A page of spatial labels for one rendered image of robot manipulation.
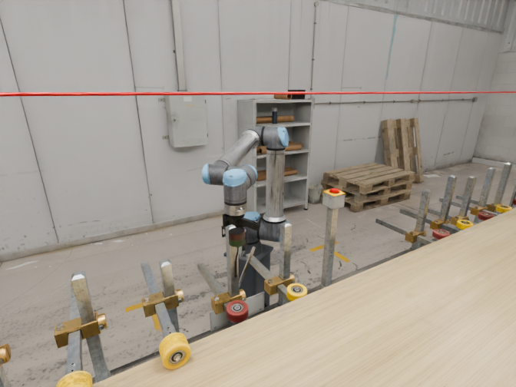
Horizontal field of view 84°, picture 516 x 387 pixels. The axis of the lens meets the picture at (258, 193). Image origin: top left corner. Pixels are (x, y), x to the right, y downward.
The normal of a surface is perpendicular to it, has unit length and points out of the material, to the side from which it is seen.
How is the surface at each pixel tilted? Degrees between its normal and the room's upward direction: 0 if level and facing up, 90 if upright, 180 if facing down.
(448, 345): 0
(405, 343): 0
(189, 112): 90
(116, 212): 90
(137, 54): 90
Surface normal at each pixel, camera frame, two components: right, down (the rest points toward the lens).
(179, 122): 0.49, 0.29
